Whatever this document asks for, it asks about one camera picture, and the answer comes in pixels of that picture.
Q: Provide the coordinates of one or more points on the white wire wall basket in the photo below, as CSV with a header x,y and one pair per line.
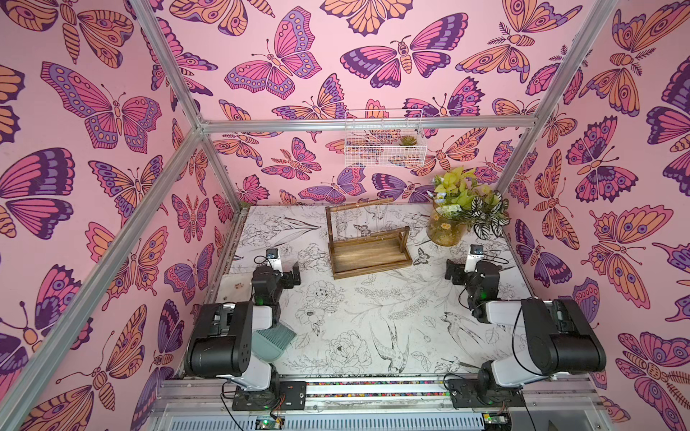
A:
x,y
375,142

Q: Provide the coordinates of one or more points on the small succulent in basket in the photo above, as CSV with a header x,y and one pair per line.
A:
x,y
408,141

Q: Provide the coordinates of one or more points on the wooden jewelry display stand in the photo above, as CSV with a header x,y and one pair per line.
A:
x,y
380,252

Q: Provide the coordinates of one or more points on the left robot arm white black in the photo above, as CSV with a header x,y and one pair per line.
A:
x,y
240,341

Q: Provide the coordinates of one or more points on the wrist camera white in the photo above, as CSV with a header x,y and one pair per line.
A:
x,y
273,259
474,255

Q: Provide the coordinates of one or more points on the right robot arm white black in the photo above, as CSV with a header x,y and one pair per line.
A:
x,y
559,338

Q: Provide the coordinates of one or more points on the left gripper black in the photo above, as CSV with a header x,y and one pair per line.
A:
x,y
286,277

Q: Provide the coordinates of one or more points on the glass vase with plants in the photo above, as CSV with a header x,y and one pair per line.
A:
x,y
462,204

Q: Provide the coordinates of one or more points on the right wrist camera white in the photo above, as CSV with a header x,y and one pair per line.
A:
x,y
474,255

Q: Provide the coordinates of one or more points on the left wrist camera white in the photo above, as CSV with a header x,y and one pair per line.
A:
x,y
273,259

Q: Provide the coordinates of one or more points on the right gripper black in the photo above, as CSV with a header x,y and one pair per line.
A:
x,y
453,270

